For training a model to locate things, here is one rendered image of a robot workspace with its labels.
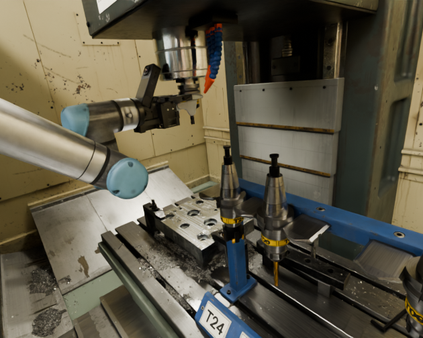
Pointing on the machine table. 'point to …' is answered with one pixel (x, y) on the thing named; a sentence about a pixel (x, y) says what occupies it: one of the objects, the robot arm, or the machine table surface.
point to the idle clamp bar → (326, 282)
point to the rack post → (237, 272)
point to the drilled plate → (207, 250)
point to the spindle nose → (180, 53)
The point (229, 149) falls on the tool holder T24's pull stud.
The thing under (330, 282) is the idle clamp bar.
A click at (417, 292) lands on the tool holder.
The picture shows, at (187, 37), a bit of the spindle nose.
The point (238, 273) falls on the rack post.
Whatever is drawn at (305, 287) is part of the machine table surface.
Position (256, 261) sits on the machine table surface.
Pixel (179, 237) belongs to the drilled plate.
